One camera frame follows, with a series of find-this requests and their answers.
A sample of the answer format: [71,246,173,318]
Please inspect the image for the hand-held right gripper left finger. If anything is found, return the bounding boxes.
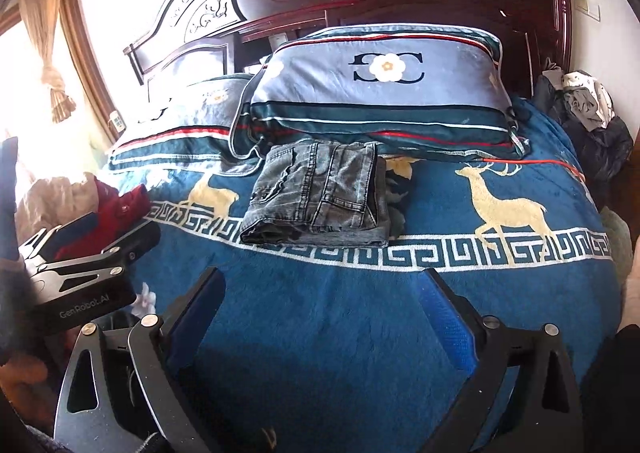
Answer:
[52,267,225,453]

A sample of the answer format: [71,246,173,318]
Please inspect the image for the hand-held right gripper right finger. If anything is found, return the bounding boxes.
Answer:
[419,269,586,453]

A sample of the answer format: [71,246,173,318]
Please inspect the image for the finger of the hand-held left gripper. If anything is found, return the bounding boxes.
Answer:
[20,213,101,269]
[102,223,162,266]

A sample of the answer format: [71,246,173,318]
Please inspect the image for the grey corduroy pants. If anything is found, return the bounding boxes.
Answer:
[239,140,391,249]

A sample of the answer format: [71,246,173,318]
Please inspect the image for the beige cloth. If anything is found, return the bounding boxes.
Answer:
[15,176,101,244]

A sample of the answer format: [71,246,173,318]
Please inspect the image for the red cloth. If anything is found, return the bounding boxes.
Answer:
[55,176,153,259]

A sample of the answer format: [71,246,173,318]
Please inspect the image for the blue deer print blanket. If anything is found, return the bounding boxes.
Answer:
[100,98,628,453]

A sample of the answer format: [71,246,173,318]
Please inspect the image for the blue striped pillow left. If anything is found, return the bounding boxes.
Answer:
[107,74,261,171]

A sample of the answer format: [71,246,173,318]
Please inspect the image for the green plush cloth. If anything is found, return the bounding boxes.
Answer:
[600,206,633,284]

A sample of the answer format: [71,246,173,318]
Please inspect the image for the beige tied curtain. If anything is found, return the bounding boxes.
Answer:
[17,0,78,124]

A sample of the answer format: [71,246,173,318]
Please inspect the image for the dark puffer jacket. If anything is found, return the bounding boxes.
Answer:
[532,76,636,184]

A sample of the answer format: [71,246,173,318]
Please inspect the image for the lavender flower print pillow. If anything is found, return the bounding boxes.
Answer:
[230,23,526,161]

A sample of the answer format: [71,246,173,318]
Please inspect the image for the grey and white clothes pile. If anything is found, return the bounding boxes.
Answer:
[542,58,616,131]

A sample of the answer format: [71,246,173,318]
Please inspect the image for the wooden window frame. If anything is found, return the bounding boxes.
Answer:
[60,0,126,144]

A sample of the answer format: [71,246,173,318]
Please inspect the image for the red cable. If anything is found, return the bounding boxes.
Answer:
[480,156,586,181]

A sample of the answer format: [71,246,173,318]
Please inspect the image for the white wall socket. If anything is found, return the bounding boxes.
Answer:
[572,0,601,21]

